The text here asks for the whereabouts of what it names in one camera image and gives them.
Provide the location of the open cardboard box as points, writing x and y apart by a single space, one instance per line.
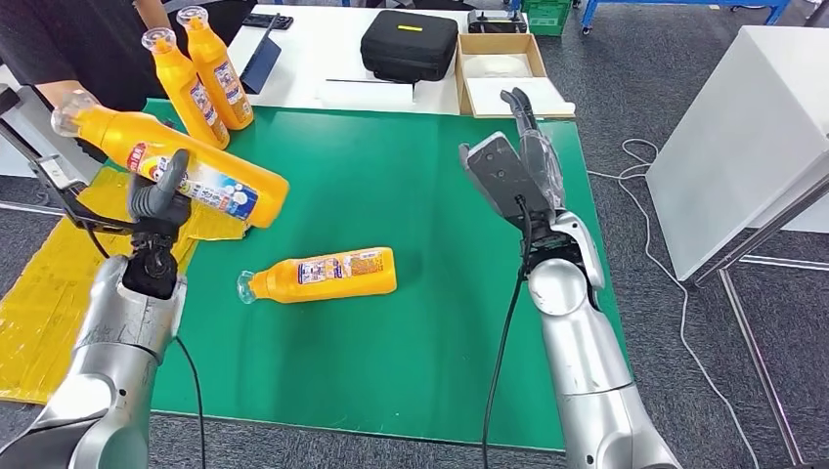
460 74

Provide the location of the dark blue tablet folio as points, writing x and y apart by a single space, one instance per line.
262 65

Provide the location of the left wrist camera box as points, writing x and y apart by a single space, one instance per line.
65 194

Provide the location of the black phone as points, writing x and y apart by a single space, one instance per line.
268 21

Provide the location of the round white plate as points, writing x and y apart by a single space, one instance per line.
496 66

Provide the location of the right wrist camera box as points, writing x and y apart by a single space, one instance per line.
499 175

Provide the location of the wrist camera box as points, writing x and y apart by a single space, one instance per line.
65 194
499 175

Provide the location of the yellow plastic sheet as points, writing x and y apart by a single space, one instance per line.
39 311

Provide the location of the person's left forearm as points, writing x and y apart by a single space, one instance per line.
152 13

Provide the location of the white foam block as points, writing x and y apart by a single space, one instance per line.
511 97

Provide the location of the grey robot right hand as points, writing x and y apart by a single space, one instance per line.
544 168

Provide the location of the blue metal frame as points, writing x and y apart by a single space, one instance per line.
686 2

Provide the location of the orange bottle with label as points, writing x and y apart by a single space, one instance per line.
220 77
129 136
184 90
362 281

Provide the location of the green table mat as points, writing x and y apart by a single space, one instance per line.
388 194

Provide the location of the black controller device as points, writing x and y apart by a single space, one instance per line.
496 22

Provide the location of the black carrying case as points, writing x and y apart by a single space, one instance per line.
409 45

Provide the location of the person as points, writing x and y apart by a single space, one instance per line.
78 39

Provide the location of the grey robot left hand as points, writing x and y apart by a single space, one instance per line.
162 200

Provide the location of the white desk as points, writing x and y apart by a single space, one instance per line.
324 52

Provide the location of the green plastic crate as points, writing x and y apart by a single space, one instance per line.
547 16

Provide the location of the white table with metal legs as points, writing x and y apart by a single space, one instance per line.
745 129

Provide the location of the metal-legged side table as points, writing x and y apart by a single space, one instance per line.
5 97

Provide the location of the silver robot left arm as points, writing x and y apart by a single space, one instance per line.
123 362

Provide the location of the person's right forearm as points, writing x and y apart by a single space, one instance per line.
61 90

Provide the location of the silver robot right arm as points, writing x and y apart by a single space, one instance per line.
583 349

